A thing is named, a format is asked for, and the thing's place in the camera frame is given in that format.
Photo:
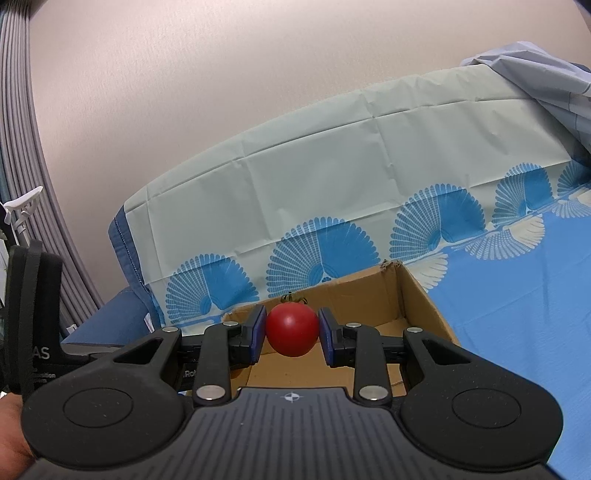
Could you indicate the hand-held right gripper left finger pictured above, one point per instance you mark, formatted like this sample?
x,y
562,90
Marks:
x,y
258,334

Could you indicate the pale blue printed blanket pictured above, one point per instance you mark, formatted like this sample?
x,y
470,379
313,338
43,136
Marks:
x,y
545,74

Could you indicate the white plastic clip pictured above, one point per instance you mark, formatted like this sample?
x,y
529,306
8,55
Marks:
x,y
23,203

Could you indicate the cardboard box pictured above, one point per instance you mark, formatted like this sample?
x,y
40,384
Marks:
x,y
415,304

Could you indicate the blue fan-print sheet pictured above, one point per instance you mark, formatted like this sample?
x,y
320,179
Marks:
x,y
508,323

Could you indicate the person's left hand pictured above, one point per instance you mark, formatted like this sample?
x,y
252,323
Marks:
x,y
11,434

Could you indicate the blue armrest cushion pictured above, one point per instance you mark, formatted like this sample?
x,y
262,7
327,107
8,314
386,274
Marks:
x,y
115,318

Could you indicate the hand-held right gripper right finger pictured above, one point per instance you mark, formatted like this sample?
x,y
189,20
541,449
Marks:
x,y
327,337

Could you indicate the red tomato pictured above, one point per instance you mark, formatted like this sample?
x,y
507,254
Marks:
x,y
292,330

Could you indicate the blue stitched backrest cushion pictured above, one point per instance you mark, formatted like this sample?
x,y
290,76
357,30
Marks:
x,y
122,249

